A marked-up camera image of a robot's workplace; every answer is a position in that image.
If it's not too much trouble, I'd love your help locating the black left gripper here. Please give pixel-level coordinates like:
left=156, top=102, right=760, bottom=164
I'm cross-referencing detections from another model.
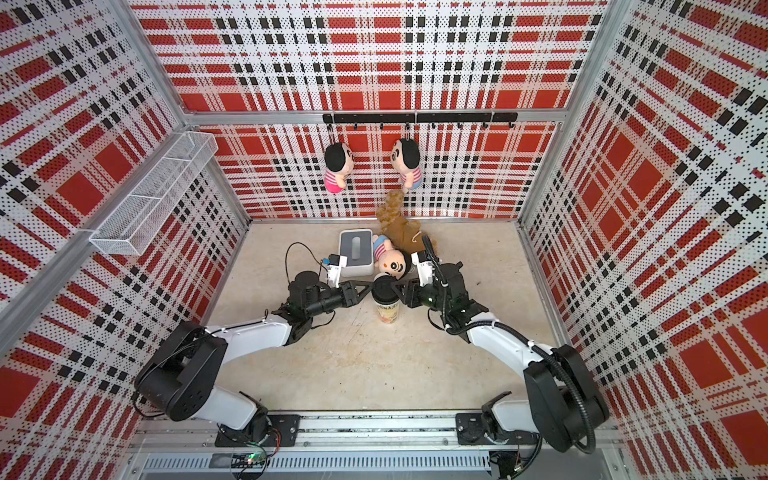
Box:
left=308, top=283, right=376, bottom=319

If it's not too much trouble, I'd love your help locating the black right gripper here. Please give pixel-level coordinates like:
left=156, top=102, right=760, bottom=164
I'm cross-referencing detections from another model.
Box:
left=391, top=281, right=449, bottom=315

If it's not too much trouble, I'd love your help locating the black plastic cup lid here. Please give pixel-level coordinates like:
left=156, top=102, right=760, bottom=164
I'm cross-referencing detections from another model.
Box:
left=371, top=273, right=400, bottom=306

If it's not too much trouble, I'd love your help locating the paper milk tea cup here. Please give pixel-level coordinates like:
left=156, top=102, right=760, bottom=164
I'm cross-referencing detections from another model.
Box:
left=375, top=301, right=400, bottom=324

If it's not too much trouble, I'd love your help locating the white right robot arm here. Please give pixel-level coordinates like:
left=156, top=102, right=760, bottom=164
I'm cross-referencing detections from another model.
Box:
left=388, top=263, right=610, bottom=454

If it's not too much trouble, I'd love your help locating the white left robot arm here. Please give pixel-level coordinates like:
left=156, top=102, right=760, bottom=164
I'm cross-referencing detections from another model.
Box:
left=134, top=271, right=373, bottom=446

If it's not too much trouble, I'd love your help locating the plush doll lying on table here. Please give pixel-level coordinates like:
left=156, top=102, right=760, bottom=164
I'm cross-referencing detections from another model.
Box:
left=372, top=235, right=412, bottom=279

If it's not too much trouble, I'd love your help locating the brown plush teddy bear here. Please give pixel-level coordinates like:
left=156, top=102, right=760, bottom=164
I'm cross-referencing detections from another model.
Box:
left=374, top=190, right=426, bottom=261

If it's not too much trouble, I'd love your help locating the pink hanging plush doll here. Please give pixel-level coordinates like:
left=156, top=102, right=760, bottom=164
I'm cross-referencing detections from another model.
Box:
left=323, top=142, right=354, bottom=194

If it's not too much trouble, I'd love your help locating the blue striped hanging plush doll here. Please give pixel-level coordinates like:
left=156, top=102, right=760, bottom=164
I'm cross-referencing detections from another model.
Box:
left=391, top=138, right=423, bottom=193

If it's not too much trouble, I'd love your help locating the green circuit board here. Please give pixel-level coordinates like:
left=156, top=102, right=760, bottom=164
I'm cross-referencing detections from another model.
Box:
left=230, top=450, right=269, bottom=470

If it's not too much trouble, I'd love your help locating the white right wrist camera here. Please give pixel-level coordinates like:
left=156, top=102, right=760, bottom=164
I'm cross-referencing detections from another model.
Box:
left=411, top=250, right=434, bottom=287

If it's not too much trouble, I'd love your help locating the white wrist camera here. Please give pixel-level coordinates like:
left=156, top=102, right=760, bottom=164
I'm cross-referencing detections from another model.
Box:
left=411, top=250, right=434, bottom=287
left=322, top=254, right=347, bottom=288

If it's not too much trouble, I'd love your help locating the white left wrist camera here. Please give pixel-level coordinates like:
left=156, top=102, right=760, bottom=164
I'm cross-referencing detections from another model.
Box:
left=322, top=254, right=347, bottom=288

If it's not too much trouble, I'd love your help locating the black left camera cable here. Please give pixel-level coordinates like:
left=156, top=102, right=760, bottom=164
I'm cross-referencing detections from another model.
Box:
left=284, top=241, right=328, bottom=283

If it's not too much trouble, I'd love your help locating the black right corrugated cable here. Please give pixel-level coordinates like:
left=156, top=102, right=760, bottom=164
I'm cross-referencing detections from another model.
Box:
left=419, top=232, right=598, bottom=456

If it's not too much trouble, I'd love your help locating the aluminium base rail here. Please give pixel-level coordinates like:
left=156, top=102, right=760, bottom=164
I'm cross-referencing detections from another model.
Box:
left=119, top=410, right=632, bottom=479

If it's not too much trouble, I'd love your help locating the black wall hook rail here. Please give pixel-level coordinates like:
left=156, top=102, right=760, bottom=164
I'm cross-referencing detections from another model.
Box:
left=322, top=111, right=519, bottom=126

